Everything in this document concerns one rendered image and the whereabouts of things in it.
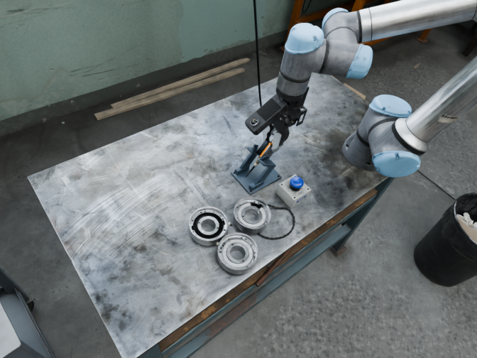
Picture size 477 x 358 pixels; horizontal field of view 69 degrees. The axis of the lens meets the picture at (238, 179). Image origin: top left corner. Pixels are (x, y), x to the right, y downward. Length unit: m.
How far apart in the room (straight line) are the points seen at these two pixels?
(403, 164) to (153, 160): 0.73
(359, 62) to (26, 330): 1.41
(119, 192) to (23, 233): 1.06
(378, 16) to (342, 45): 0.14
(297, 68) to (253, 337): 1.23
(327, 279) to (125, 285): 1.21
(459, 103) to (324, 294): 1.18
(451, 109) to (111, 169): 0.92
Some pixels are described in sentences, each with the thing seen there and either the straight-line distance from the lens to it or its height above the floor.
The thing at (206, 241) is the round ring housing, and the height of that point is 0.83.
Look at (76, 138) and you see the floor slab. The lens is 2.38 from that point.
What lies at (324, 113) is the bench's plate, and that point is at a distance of 1.39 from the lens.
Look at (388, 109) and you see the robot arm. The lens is 1.11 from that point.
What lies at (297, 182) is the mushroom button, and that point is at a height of 0.87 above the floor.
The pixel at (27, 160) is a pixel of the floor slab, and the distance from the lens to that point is 2.35.
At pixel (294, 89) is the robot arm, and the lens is 0.86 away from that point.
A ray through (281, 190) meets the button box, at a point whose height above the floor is 0.83.
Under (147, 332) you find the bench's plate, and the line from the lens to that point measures 0.87.
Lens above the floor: 1.64
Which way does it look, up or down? 51 degrees down
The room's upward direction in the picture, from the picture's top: 11 degrees clockwise
